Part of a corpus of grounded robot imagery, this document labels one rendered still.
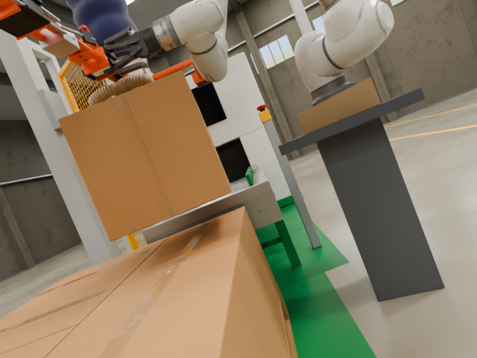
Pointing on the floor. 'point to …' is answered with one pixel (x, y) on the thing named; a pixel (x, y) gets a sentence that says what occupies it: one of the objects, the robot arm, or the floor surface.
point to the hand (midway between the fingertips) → (99, 64)
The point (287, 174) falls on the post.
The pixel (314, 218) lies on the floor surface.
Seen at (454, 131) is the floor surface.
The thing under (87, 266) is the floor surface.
